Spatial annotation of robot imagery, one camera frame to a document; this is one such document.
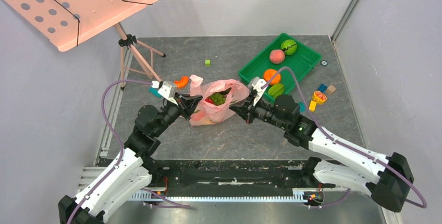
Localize green fake starfruit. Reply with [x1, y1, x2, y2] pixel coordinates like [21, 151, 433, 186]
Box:
[267, 83, 285, 98]

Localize teal rectangular block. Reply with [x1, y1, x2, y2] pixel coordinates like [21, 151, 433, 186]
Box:
[298, 102, 306, 112]

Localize green plastic tray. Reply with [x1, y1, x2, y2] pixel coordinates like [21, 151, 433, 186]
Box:
[238, 33, 322, 84]

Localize pink plastic bag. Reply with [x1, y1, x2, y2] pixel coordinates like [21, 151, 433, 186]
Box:
[190, 74, 249, 126]

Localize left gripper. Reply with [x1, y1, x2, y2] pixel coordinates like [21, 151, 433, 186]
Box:
[153, 92, 203, 136]

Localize blue toy brick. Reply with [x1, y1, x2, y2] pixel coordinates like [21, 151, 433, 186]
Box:
[317, 84, 327, 93]

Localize wooden cube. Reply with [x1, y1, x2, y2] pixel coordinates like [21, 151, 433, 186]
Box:
[326, 85, 337, 95]

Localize teal long block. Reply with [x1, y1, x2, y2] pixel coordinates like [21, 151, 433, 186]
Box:
[149, 87, 162, 98]

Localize pink fake peach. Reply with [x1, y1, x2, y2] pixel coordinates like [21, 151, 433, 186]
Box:
[269, 49, 286, 64]

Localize green fake grapes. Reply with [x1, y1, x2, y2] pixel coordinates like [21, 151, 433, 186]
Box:
[209, 93, 226, 106]

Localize yellow rectangular block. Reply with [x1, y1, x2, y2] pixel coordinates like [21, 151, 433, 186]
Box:
[309, 101, 317, 112]

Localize orange arch block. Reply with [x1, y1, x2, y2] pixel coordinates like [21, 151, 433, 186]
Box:
[174, 76, 189, 89]

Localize orange fake fruit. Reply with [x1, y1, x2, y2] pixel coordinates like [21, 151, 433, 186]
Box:
[263, 69, 281, 85]

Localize red fake fruit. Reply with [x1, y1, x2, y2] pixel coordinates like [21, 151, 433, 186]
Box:
[205, 97, 214, 104]

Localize green fake melon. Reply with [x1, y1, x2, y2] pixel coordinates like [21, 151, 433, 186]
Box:
[280, 39, 298, 55]

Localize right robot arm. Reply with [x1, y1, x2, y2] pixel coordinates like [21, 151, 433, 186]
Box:
[229, 94, 414, 213]

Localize pink music stand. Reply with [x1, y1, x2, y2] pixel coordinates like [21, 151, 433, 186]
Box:
[2, 0, 159, 80]

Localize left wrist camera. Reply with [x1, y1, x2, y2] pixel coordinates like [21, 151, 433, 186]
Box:
[151, 81, 177, 100]

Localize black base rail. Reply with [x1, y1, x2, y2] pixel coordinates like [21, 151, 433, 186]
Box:
[148, 160, 320, 197]

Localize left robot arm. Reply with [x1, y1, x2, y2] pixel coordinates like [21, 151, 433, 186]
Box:
[58, 93, 203, 223]

